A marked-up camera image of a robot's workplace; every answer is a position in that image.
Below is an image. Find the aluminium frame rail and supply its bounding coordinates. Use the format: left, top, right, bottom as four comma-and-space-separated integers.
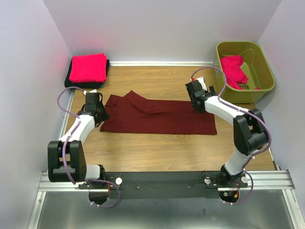
110, 61, 214, 67

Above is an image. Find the maroon t shirt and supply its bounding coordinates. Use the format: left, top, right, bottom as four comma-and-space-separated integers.
100, 91, 217, 135

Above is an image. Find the olive green plastic bin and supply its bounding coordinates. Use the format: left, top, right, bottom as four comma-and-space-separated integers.
214, 41, 275, 104

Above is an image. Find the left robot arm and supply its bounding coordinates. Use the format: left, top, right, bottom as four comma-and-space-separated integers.
48, 92, 109, 188

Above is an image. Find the folded pink t shirt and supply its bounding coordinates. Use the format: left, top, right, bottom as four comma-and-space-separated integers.
69, 53, 107, 83

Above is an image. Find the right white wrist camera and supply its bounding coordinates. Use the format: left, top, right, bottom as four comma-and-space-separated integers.
192, 77, 207, 91

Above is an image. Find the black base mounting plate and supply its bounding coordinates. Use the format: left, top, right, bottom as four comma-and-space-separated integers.
78, 171, 253, 200

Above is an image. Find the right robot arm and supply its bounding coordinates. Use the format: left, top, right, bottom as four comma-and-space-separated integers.
185, 77, 271, 187

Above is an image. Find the pink t shirt in bin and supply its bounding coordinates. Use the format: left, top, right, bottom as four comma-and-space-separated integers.
220, 55, 261, 90

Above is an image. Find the folded black t shirt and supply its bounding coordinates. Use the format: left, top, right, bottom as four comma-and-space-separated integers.
64, 59, 110, 89

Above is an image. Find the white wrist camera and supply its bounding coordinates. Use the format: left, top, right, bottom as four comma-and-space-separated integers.
192, 77, 207, 91
82, 89, 97, 95

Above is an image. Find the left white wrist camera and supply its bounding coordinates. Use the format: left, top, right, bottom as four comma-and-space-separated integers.
82, 89, 97, 95

